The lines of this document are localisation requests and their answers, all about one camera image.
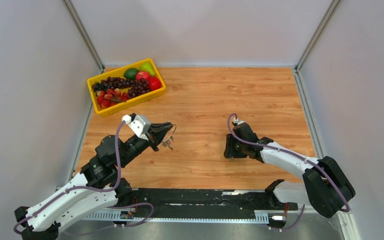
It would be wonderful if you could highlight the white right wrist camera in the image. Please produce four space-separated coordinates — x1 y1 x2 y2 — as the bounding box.
231 118 245 126

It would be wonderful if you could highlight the silver keyring with keys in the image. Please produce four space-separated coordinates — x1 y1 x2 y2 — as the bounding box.
161 124 177 150

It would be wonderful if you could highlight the yellow plastic fruit tray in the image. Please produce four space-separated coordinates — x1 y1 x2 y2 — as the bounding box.
86 58 166 117

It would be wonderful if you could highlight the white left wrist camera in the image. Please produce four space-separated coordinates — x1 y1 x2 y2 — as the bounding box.
122 113 151 141

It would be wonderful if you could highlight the red pink apple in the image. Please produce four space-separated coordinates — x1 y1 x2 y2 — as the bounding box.
135 71 151 81

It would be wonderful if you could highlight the red cherries cluster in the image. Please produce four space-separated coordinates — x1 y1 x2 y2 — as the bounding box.
96 88 129 109

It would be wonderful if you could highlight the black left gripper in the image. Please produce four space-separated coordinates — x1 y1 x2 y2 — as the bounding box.
117 122 173 168

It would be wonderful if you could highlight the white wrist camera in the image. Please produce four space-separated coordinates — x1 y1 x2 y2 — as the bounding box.
122 113 151 141
231 118 245 126

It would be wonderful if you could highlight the dark green avocado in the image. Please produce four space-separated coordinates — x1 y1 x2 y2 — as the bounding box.
123 67 139 80

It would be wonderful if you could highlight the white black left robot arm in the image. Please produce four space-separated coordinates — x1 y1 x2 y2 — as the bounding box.
13 113 176 240

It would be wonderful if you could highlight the green pear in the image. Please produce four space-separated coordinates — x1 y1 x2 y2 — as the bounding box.
140 62 156 77

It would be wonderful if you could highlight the bright red tomato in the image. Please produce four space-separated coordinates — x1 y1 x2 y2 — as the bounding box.
148 76 162 91

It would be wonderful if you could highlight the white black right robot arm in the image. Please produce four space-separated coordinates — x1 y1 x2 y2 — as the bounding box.
224 120 356 218

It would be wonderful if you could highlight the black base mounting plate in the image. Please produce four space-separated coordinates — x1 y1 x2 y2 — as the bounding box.
116 188 298 220

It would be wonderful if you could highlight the dark purple grape bunch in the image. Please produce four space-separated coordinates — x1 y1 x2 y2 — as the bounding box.
91 77 136 93

